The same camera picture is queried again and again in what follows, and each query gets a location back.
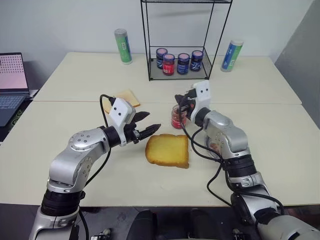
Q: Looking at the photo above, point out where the toasted yellow bread slice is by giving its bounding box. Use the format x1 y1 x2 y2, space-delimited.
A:
145 133 190 170

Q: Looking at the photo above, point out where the black green desk mat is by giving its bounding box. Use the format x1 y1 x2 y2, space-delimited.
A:
0 94 35 143

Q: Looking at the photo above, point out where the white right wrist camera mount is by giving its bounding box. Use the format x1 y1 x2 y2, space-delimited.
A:
190 80 212 119

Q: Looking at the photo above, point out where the black wire shelf rack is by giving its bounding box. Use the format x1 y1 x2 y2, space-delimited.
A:
140 0 234 82

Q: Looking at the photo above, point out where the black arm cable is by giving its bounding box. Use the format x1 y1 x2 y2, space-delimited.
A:
180 106 285 216
77 94 117 240

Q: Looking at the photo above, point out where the blue green cylindrical can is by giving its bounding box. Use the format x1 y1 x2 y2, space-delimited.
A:
220 39 245 73

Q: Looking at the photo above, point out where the grey laptop pink screen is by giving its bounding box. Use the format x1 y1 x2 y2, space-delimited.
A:
0 52 31 128

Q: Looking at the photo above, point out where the dark rounded shape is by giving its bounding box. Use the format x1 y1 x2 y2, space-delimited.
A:
126 209 163 240

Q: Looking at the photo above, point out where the blue jam jar pink lid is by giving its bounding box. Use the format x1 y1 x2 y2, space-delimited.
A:
190 49 203 73
155 47 168 70
176 52 190 76

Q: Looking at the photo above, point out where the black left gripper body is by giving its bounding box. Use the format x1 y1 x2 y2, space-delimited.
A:
123 114 141 145

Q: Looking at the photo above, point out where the pale bread slice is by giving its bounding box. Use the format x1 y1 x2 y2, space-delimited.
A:
103 88 142 115

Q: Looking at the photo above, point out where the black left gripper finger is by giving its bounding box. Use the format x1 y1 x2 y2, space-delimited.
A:
138 123 162 141
134 111 151 124

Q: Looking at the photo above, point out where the red jam jar pink lid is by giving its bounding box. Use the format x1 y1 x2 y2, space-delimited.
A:
162 53 176 76

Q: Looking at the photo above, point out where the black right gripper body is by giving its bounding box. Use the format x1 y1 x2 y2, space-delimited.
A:
183 85 198 119

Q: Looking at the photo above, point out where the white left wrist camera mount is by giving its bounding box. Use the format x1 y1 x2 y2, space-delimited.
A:
108 97 137 147

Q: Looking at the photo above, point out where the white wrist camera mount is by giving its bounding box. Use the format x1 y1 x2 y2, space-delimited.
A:
108 97 137 147
190 80 212 119

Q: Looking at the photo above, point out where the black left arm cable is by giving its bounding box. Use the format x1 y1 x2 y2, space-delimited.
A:
77 94 117 240

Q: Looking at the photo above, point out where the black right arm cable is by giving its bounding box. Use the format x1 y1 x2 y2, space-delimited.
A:
180 106 285 216

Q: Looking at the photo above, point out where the open red jam jar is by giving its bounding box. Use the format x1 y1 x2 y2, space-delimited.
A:
170 104 189 130

